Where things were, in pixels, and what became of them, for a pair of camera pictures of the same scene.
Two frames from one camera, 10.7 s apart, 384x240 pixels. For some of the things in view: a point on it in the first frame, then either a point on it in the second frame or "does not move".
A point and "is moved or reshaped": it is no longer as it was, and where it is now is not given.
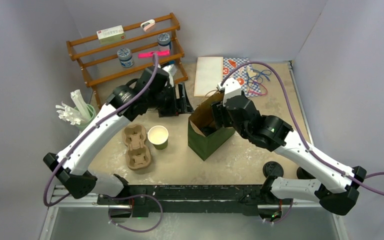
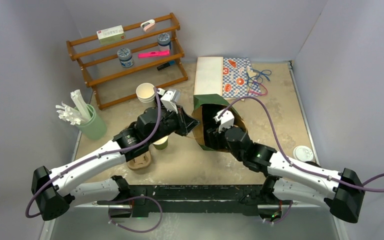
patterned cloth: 244,76 does not move
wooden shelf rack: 110,58 does not move
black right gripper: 219,109 -> 213,135
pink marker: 150,54 does not move
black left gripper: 181,105 -> 185,122
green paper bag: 205,136 is moved or reshaped
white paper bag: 209,75 does not move
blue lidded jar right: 163,41 does not move
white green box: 111,35 does not move
